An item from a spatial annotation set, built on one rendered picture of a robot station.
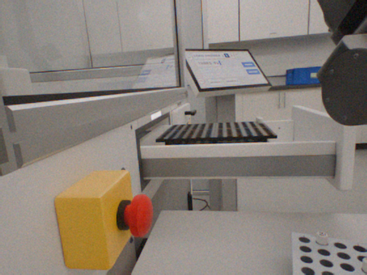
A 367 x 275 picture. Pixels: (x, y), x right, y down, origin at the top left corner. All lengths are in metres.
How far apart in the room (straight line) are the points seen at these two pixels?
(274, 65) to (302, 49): 0.44
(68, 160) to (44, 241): 0.07
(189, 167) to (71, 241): 0.25
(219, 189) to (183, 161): 1.21
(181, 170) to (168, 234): 0.11
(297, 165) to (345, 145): 0.07
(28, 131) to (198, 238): 0.30
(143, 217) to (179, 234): 0.20
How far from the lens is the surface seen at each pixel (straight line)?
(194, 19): 2.26
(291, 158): 0.45
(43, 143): 0.24
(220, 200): 1.68
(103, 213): 0.24
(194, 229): 0.45
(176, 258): 0.40
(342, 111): 0.24
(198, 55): 1.52
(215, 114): 1.52
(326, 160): 0.47
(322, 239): 0.37
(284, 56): 4.35
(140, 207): 0.25
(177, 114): 0.74
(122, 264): 0.45
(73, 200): 0.24
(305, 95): 3.72
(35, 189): 0.24
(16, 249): 0.23
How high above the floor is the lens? 1.00
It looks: 12 degrees down
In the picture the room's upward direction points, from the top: 4 degrees counter-clockwise
